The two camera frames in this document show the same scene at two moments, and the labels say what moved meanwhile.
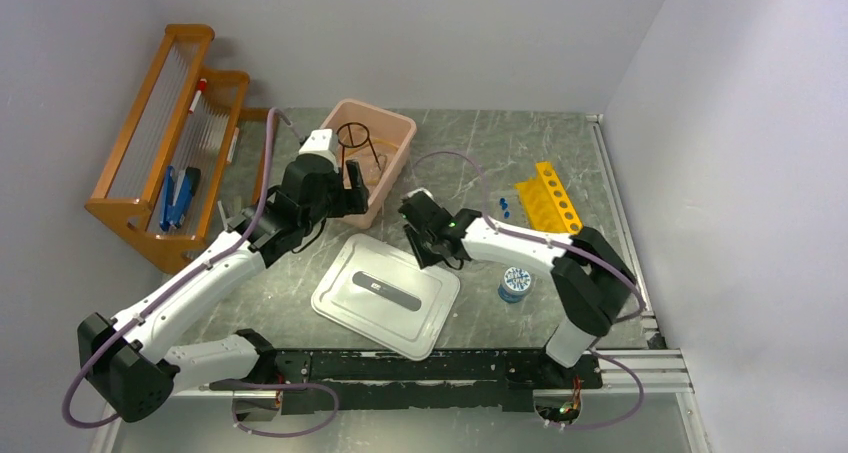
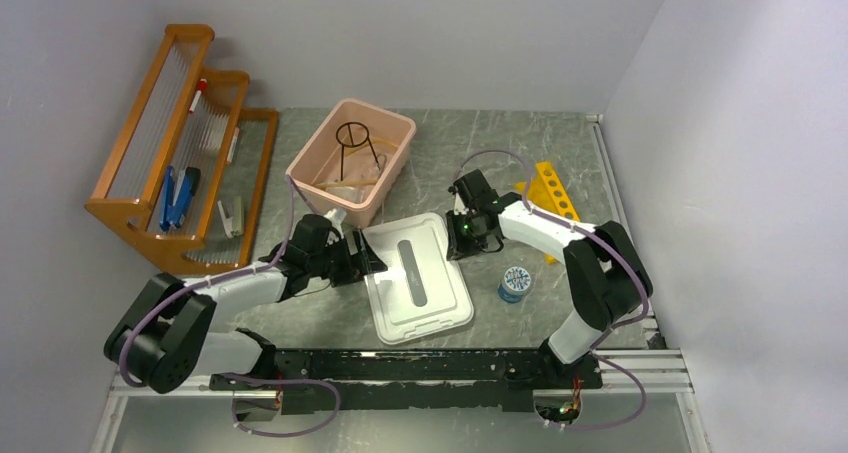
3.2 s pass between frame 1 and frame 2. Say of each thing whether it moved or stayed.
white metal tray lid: moved
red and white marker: stayed
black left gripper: moved
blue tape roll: stayed
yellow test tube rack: stayed
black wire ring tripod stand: stayed
